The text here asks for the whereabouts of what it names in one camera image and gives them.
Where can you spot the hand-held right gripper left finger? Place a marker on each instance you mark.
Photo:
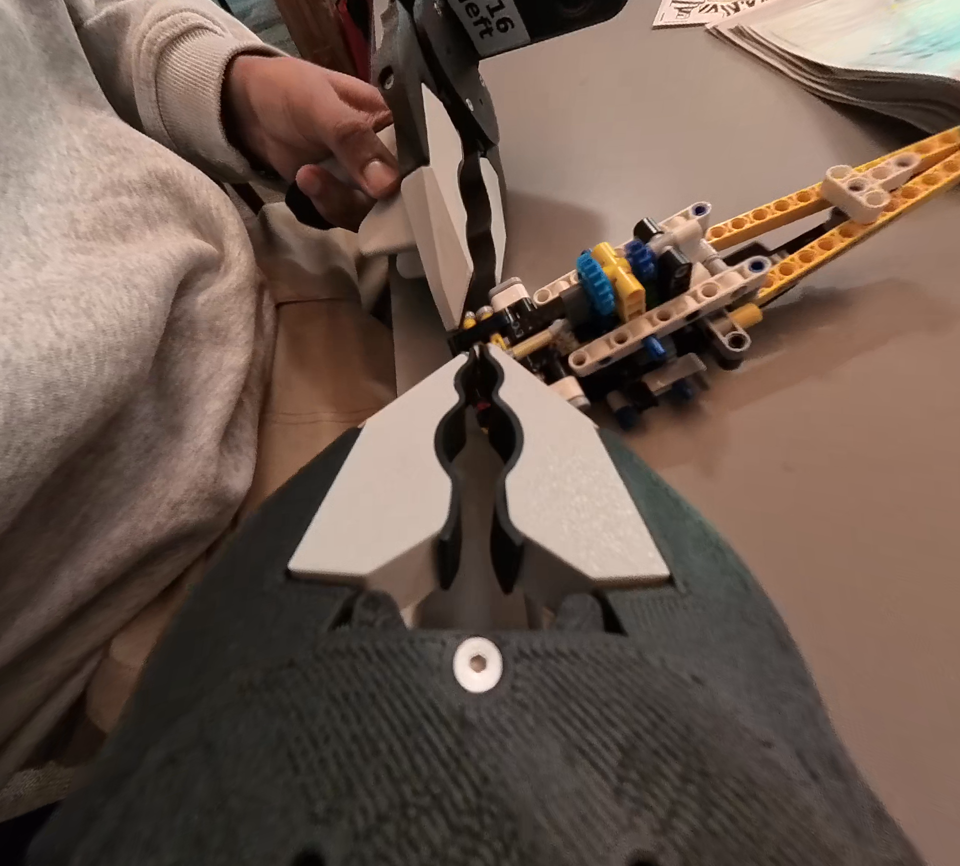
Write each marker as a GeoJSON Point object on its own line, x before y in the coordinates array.
{"type": "Point", "coordinates": [375, 499]}

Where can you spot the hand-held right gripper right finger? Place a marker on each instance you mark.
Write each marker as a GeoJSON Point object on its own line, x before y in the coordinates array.
{"type": "Point", "coordinates": [577, 491]}

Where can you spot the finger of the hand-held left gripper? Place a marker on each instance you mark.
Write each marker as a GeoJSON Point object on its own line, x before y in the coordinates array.
{"type": "Point", "coordinates": [442, 236]}
{"type": "Point", "coordinates": [491, 221]}

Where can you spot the yellow and white lego model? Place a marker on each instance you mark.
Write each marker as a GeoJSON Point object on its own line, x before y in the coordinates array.
{"type": "Point", "coordinates": [675, 304]}

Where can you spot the person's left forearm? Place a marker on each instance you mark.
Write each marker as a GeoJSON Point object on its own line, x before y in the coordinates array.
{"type": "Point", "coordinates": [135, 34]}

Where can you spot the person's left hand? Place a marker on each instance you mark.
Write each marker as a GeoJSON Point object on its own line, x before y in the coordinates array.
{"type": "Point", "coordinates": [315, 124]}

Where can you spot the open instruction booklet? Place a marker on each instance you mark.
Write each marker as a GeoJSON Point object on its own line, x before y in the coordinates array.
{"type": "Point", "coordinates": [855, 34]}

